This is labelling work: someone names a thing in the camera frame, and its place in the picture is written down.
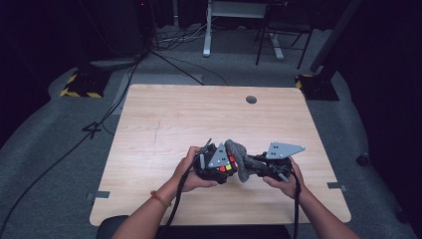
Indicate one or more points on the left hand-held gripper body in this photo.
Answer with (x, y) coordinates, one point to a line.
(212, 164)

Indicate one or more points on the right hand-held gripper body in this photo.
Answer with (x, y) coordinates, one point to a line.
(280, 159)

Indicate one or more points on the multicoloured puzzle cube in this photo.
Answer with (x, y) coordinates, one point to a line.
(229, 162)

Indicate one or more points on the grey cloth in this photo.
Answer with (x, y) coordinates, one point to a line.
(242, 159)

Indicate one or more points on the person's left hand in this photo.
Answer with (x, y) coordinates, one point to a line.
(189, 176)

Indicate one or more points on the person's right hand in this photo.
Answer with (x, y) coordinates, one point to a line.
(288, 187)

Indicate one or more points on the person's dark clothing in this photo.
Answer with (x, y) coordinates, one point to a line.
(225, 233)

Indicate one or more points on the grey round table grommet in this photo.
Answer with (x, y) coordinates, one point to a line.
(251, 99)

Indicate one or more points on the grey tape strip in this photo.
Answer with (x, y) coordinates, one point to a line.
(101, 195)
(336, 186)

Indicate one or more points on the black yellow striped stand base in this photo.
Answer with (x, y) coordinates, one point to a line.
(318, 88)
(84, 84)

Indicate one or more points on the small black floor object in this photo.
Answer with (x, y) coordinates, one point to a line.
(362, 160)

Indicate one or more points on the black metal chair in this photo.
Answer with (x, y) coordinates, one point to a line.
(288, 23)

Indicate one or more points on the black slanted pole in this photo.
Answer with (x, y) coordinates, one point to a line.
(335, 33)

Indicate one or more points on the dark cabinet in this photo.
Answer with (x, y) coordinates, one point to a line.
(122, 26)

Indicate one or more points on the white desk frame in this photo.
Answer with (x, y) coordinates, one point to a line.
(207, 30)

